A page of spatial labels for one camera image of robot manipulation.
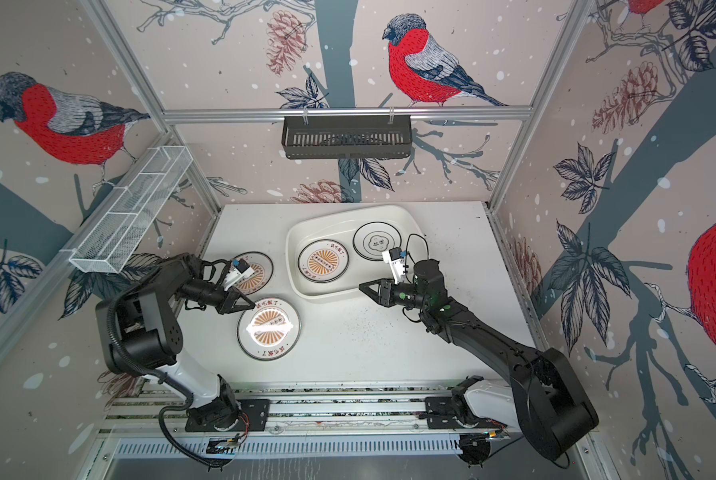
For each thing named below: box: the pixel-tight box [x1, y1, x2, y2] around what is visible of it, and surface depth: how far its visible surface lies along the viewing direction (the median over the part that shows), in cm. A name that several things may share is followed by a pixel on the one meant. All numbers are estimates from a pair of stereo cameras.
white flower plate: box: [353, 221, 403, 261], surface depth 112 cm
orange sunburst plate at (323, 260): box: [297, 239, 350, 283], surface depth 105 cm
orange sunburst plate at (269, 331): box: [237, 297, 302, 361], surface depth 87 cm
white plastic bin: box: [286, 205, 429, 299], surface depth 109 cm
